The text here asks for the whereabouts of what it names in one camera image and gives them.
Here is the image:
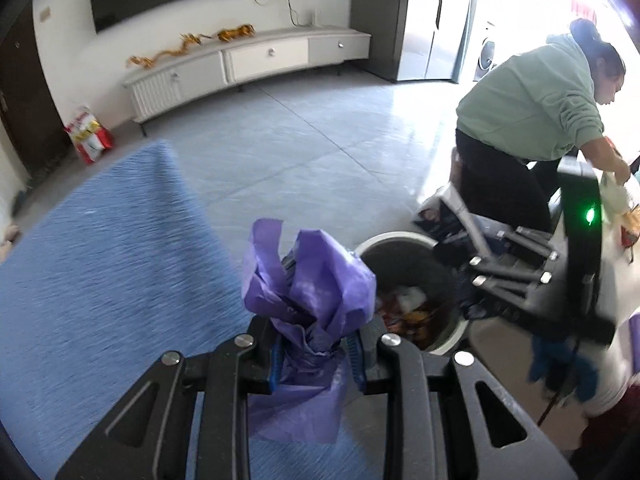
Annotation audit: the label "white plastic bag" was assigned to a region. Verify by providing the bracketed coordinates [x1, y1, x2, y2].
[599, 170, 632, 217]

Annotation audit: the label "long golden dragon ornament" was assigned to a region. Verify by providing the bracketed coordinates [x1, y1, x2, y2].
[125, 33, 214, 70]

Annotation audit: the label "dark brown door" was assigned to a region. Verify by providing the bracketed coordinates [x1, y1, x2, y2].
[0, 19, 72, 182]

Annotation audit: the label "television cables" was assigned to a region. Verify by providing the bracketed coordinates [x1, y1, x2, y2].
[248, 0, 322, 29]

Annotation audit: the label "orange snack packet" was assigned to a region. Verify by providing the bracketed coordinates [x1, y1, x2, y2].
[619, 204, 640, 248]

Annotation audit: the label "white television cabinet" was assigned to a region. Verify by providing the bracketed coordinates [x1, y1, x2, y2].
[122, 26, 372, 139]

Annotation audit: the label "black cable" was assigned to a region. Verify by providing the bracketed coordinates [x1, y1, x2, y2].
[537, 338, 582, 427]

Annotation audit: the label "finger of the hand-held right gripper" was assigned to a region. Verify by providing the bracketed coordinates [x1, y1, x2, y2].
[434, 225, 561, 275]
[457, 259, 554, 322]

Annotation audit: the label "red shopping bag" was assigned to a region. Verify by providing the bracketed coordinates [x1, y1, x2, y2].
[63, 105, 115, 166]

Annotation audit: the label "white round trash bin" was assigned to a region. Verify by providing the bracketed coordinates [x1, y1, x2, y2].
[353, 231, 472, 357]

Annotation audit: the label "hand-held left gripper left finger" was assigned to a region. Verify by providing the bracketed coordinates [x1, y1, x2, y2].
[55, 312, 287, 480]

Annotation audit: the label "blue table cloth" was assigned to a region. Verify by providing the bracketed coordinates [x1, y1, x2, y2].
[0, 140, 387, 480]

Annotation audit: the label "grey refrigerator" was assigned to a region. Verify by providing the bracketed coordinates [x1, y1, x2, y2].
[397, 0, 482, 84]

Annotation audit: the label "person's right hand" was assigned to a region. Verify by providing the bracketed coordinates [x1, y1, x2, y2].
[529, 334, 601, 405]

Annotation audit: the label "dark snack packet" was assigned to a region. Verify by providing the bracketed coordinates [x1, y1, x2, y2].
[412, 184, 494, 262]

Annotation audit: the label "washing machine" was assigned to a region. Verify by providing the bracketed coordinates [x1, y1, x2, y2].
[472, 22, 502, 84]

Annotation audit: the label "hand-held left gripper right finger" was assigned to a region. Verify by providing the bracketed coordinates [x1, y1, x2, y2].
[348, 321, 577, 480]

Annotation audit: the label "heap of snack wrappers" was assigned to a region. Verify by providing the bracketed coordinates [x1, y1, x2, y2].
[375, 284, 443, 348]

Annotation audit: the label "short golden dragon ornament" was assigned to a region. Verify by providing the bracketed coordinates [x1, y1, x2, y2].
[216, 23, 257, 44]

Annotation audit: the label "purple plastic bag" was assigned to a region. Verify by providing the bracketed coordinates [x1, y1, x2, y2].
[241, 217, 378, 446]

